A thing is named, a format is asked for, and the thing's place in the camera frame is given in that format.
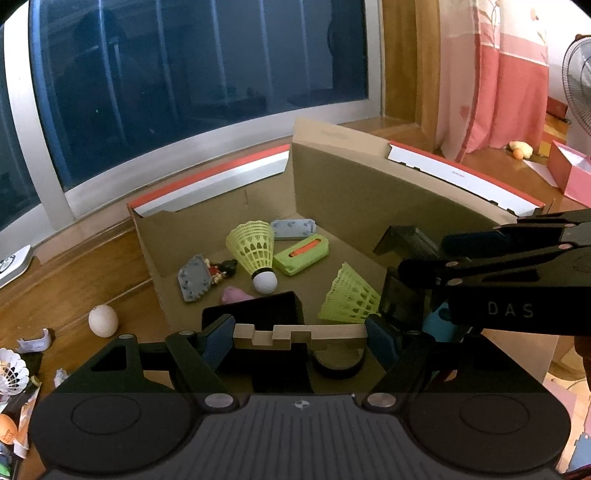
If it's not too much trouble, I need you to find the small printed orange ball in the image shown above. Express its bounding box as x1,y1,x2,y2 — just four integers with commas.
0,413,18,445

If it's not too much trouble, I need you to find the dark translucent plastic box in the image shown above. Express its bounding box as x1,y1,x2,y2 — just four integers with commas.
373,225,445,334

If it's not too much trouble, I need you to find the small dark red box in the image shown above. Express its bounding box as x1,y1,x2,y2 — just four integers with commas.
547,96,570,121

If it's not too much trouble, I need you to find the pink white curtain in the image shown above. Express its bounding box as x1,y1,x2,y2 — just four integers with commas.
435,0,551,163

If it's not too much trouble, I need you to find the white egg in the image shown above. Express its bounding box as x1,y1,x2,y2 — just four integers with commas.
88,305,119,337

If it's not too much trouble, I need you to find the grey hexagonal plastic part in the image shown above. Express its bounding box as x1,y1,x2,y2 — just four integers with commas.
177,253,216,304

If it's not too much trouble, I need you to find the small black red toy figure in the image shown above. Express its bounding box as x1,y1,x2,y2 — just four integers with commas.
208,258,239,283

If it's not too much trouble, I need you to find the large dark window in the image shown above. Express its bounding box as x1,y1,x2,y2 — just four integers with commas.
0,0,385,234

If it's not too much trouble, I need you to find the notched wooden block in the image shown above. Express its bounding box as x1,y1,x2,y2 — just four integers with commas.
233,323,368,352

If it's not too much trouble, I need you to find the white feather shuttlecock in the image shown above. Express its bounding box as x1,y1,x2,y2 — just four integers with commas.
0,348,31,398

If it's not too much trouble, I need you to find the green case with orange insert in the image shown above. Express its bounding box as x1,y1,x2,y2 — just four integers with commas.
272,234,331,277

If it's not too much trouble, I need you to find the yellow-green plastic shuttlecock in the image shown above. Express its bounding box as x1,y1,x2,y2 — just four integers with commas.
318,262,384,324

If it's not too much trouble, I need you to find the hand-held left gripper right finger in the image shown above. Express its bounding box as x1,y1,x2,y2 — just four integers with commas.
362,318,522,412

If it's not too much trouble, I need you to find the white plastic scrap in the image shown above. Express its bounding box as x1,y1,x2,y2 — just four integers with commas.
17,328,54,354

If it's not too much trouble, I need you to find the yellow-green shuttlecock with white cork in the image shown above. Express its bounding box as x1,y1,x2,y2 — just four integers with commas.
226,220,279,295

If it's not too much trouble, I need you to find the standing fan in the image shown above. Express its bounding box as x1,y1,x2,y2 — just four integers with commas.
560,33,591,137

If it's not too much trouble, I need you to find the black foam block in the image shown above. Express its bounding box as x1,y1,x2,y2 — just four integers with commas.
202,291,306,334

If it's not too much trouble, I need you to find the wooden desktop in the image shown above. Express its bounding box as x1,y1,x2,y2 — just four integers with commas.
0,113,591,480

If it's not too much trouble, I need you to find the cardboard box with red-white flaps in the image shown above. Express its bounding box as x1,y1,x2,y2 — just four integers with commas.
127,117,560,394

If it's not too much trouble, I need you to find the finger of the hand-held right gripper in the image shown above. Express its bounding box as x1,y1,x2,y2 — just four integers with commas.
441,209,591,259
397,244,591,303

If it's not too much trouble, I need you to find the grey-blue flat plastic plate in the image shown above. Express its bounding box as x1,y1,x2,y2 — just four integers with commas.
270,219,317,240

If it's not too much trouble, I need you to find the light blue plastic object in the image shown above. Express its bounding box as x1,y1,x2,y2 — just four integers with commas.
422,308,468,343

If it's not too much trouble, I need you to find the pink gift box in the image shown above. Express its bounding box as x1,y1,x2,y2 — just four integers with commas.
547,140,591,209

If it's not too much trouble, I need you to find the black round base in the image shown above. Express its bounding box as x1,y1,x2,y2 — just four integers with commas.
313,346,369,380

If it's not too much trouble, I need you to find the snack wrapper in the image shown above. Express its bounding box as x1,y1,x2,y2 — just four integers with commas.
0,385,43,480

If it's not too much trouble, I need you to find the pink plastic piece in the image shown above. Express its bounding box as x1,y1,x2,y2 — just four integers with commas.
222,286,256,305

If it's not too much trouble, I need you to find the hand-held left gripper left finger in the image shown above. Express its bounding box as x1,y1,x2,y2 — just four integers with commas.
78,315,241,412

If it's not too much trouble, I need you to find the white router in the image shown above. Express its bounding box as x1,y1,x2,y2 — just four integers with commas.
0,244,33,289

